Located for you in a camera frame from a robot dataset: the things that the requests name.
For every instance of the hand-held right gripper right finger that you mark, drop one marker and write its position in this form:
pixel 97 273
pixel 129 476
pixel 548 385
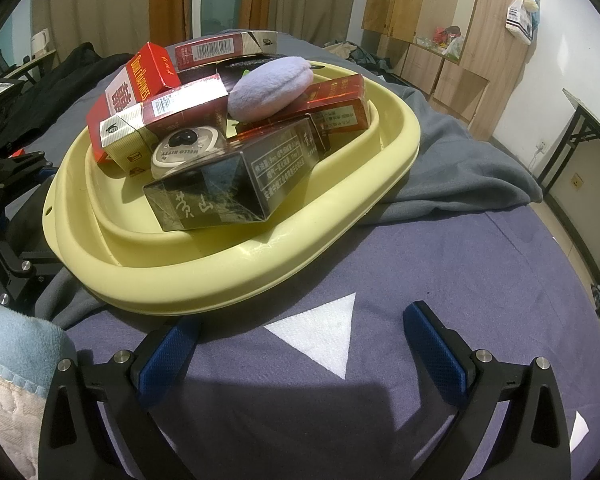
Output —
pixel 432 355

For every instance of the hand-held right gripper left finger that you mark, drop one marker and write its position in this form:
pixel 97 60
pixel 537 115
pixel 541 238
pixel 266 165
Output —
pixel 167 355

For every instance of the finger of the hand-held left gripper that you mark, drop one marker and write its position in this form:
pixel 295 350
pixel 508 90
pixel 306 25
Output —
pixel 45 173
pixel 20 272

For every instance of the yellow plastic basin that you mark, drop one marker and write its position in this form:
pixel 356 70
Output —
pixel 205 260

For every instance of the red and white cigarette box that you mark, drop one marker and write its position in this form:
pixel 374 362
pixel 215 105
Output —
pixel 125 95

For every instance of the round cream tin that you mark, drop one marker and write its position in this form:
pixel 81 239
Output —
pixel 185 150

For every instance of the gold and maroon cigarette box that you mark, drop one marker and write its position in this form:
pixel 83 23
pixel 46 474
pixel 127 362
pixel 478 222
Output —
pixel 180 105

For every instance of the black cigarette box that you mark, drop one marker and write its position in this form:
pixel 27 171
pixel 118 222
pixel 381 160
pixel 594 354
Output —
pixel 230 185

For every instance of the green plastic clip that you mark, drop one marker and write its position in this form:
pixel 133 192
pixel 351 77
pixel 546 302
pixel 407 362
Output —
pixel 245 73

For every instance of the purple plush toy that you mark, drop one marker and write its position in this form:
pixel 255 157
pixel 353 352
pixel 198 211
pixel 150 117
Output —
pixel 270 90

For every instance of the bright red cigarette box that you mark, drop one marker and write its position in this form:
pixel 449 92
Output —
pixel 335 100

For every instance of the light blue fleece cloth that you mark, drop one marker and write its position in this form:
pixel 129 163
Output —
pixel 20 340

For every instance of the black jacket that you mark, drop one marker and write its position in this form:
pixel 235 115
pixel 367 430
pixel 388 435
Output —
pixel 65 80

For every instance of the white electric kettle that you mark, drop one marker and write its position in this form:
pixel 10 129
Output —
pixel 40 42

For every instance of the white quilted cloth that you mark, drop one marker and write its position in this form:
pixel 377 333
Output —
pixel 5 420

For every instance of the grey blanket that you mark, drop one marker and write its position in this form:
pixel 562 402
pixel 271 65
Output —
pixel 455 160

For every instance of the brown curtain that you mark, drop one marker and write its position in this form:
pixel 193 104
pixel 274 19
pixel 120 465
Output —
pixel 170 0

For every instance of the black folding table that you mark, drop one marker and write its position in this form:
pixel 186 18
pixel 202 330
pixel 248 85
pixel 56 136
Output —
pixel 592 110

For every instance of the wooden wardrobe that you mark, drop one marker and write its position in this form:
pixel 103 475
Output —
pixel 480 60

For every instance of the colourful packets pile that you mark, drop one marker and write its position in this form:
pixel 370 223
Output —
pixel 445 40

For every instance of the beige cloth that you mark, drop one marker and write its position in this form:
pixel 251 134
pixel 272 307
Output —
pixel 339 48

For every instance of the hanging white plastic bag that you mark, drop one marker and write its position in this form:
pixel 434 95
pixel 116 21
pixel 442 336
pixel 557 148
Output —
pixel 520 17

